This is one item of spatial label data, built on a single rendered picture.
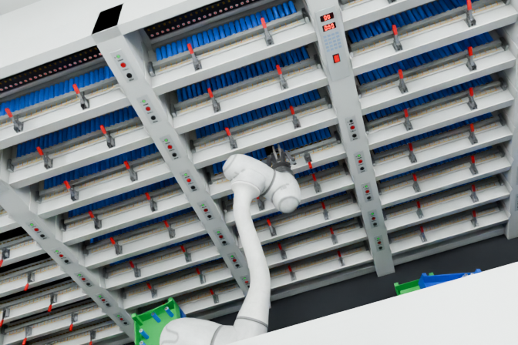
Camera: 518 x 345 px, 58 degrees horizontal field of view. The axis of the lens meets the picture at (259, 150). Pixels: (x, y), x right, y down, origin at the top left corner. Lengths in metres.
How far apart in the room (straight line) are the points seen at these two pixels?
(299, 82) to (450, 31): 0.57
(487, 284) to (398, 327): 0.11
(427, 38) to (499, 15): 0.26
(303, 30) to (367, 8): 0.23
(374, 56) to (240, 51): 0.49
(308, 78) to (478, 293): 1.28
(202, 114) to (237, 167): 0.32
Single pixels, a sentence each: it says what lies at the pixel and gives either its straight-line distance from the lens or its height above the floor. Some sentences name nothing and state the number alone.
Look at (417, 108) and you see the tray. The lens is 2.05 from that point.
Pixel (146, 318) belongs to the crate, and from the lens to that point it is 2.35.
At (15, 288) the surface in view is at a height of 0.74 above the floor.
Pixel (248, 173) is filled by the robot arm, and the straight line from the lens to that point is 1.56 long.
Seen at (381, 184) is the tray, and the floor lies 0.60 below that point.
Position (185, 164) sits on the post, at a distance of 1.90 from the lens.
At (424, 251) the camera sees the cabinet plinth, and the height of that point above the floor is 0.05.
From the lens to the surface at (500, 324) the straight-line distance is 0.58.
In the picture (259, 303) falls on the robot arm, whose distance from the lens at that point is 1.48.
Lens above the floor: 2.23
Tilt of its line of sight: 38 degrees down
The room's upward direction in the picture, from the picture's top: 22 degrees counter-clockwise
